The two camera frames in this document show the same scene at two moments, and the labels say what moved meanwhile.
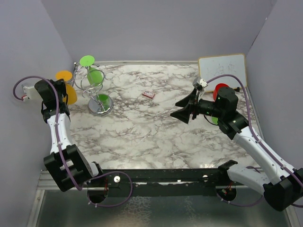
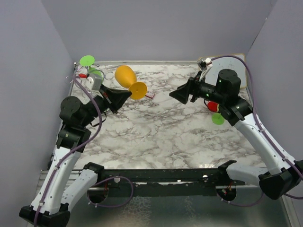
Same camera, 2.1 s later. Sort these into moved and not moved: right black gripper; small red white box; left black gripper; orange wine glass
Moved: right black gripper; orange wine glass; left black gripper
Not moved: small red white box
